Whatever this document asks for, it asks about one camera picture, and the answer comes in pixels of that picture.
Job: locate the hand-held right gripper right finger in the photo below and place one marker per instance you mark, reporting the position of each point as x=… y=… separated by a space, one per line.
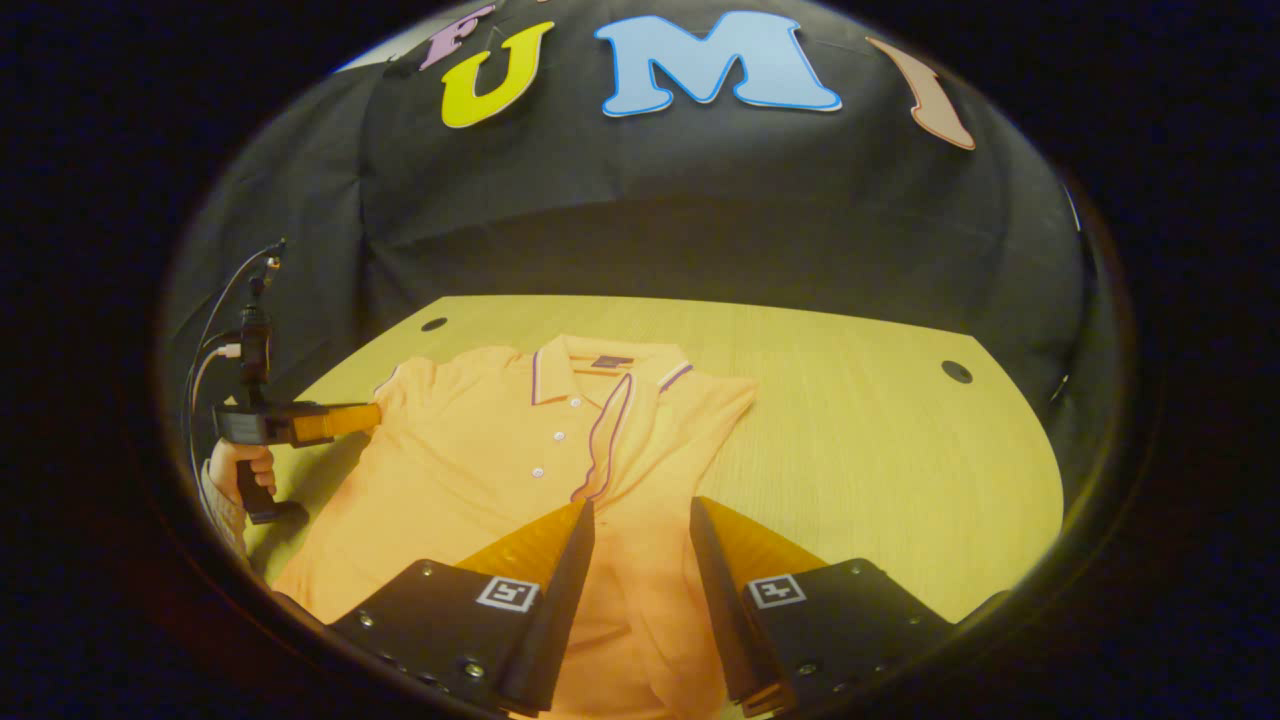
x=720 y=600

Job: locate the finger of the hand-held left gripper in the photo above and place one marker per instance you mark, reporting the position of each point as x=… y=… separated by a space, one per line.
x=335 y=422

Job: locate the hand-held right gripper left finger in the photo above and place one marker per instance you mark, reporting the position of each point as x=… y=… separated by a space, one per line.
x=560 y=600

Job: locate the orange T-shirt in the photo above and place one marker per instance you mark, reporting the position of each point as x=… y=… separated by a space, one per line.
x=480 y=460

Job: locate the black backdrop cloth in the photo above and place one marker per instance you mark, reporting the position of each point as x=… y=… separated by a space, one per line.
x=700 y=220

